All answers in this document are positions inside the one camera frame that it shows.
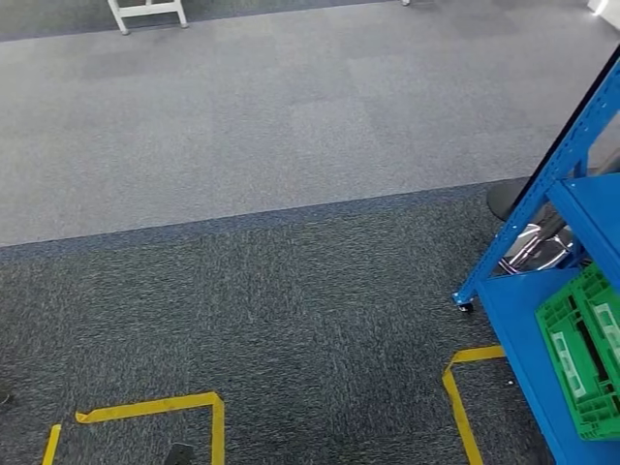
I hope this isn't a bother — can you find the blue metal shelf rack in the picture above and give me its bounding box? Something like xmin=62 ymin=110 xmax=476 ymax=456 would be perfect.
xmin=451 ymin=45 xmax=620 ymax=465

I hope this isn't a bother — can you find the yellow floor tape marking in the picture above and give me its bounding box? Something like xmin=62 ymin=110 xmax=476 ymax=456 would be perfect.
xmin=41 ymin=391 xmax=226 ymax=465

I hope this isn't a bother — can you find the green plastic crate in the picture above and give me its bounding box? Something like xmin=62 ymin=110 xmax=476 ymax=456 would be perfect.
xmin=535 ymin=262 xmax=620 ymax=442

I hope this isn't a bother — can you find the white glossy cabinet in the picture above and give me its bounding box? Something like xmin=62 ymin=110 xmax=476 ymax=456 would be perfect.
xmin=588 ymin=0 xmax=620 ymax=30

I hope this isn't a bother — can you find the white table frame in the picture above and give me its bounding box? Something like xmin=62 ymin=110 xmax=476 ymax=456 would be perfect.
xmin=106 ymin=0 xmax=189 ymax=37

